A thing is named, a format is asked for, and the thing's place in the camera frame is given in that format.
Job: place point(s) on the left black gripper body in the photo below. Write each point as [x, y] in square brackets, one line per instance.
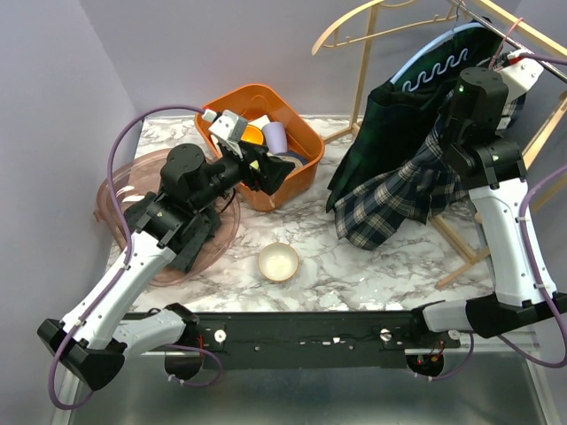
[250, 174]

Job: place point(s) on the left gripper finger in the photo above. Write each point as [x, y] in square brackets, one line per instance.
[254, 152]
[272, 173]

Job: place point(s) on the grey dotted skirt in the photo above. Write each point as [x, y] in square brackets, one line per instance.
[182, 232]

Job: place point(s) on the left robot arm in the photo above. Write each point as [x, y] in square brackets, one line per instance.
[92, 341]

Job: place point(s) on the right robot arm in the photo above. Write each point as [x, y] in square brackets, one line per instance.
[492, 170]

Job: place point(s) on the beige empty hanger left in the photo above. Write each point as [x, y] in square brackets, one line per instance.
[375, 19]

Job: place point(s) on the dark green plaid skirt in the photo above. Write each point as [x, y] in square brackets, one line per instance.
[395, 124]

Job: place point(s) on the navy plaid skirt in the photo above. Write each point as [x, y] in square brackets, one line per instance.
[422, 187]

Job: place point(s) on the light blue hanger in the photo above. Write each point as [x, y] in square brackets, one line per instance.
[440, 56]

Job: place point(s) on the orange bowl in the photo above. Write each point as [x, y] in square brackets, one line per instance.
[253, 135]

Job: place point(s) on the lavender cup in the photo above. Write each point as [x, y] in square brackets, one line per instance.
[275, 137]

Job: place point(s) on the white paper sheet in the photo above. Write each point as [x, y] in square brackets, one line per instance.
[260, 122]

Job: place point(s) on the orange plastic bin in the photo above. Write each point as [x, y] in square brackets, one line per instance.
[255, 100]

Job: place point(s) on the small white ceramic bowl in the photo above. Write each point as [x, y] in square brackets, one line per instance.
[278, 262]

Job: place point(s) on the wooden clothes rack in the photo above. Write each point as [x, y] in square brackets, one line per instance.
[494, 11]

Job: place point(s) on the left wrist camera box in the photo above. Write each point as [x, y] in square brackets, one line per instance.
[228, 129]

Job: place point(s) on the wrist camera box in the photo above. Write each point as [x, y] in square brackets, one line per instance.
[518, 73]
[228, 129]

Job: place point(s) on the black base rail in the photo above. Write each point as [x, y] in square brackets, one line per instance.
[308, 340]

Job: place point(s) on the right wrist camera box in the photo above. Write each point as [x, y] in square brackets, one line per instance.
[518, 73]

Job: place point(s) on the pink wire hanger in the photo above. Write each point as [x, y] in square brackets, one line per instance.
[503, 41]

